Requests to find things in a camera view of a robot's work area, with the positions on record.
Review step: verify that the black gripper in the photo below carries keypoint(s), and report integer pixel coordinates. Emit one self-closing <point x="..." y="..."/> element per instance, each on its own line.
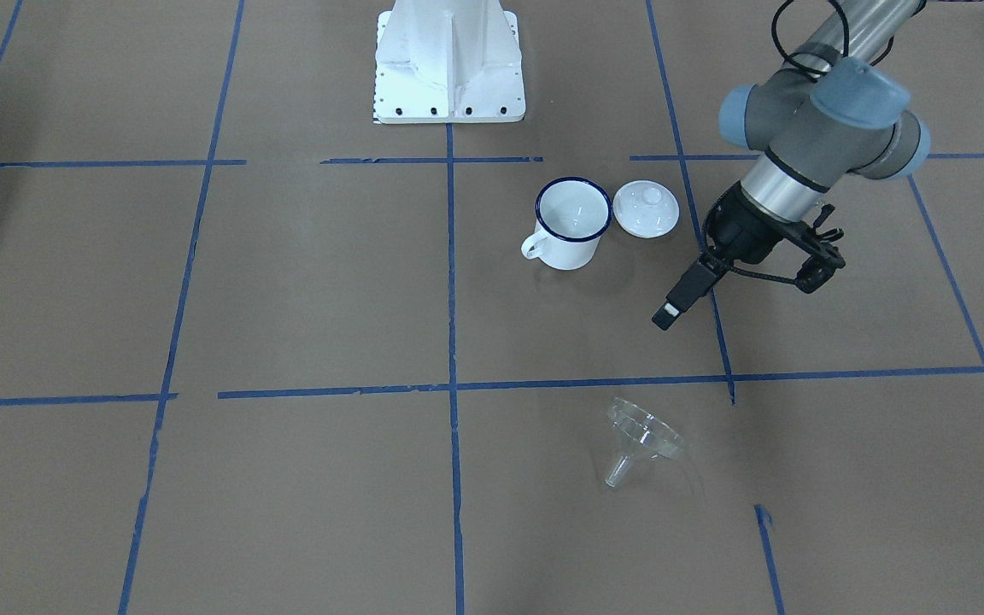
<point x="745" y="230"/>

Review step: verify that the white mug lid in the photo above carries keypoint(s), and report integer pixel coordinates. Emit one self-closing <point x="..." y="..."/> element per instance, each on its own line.
<point x="646" y="209"/>

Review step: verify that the clear plastic funnel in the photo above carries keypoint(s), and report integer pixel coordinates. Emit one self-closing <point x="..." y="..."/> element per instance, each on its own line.
<point x="640" y="436"/>

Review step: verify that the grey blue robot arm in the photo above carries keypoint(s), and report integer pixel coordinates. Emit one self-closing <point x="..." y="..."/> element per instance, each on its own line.
<point x="828" y="112"/>

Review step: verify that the white enamel mug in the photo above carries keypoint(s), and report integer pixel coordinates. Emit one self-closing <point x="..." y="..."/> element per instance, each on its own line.
<point x="571" y="214"/>

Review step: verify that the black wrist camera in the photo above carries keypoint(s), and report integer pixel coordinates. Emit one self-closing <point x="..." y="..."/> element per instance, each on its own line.
<point x="823" y="257"/>

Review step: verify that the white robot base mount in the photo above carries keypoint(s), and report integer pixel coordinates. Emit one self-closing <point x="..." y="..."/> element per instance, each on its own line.
<point x="448" y="61"/>

